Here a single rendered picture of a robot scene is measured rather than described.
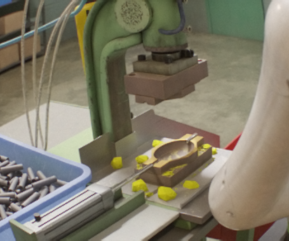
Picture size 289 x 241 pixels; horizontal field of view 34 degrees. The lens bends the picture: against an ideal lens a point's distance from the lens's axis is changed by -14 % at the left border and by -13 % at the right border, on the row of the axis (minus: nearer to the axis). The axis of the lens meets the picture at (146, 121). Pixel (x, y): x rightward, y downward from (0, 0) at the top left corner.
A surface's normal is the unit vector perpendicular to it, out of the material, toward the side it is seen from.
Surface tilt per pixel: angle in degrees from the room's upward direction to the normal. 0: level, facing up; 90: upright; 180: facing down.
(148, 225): 0
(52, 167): 81
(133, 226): 0
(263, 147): 112
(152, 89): 90
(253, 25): 90
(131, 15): 90
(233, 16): 90
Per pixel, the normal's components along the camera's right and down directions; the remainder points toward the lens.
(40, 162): -0.62, 0.19
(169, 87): 0.80, 0.15
